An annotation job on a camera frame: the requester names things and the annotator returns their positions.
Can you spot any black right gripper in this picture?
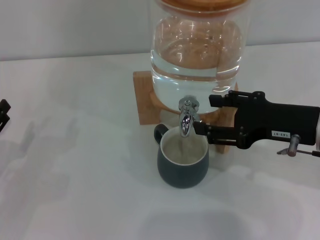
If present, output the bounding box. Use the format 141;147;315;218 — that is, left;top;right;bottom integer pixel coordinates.
193;90;320;151

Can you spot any chrome faucet with lever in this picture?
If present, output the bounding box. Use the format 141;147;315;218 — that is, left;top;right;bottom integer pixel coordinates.
177;94;201;138

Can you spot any black ceramic cup white inside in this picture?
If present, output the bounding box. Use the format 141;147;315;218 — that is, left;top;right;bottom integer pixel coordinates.
153;123;210;190

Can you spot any glass water dispenser jar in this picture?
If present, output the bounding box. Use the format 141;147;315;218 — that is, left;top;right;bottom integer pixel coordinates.
149;0;249;115

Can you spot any wooden dispenser stand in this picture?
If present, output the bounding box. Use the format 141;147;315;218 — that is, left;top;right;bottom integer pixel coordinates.
132;70;240;154

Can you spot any wooden jar lid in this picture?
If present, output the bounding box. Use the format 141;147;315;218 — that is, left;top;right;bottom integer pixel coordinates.
157;0;247;13

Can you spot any right wrist cable metal plug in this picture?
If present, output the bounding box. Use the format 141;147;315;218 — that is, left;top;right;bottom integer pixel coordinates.
276;133;320;159

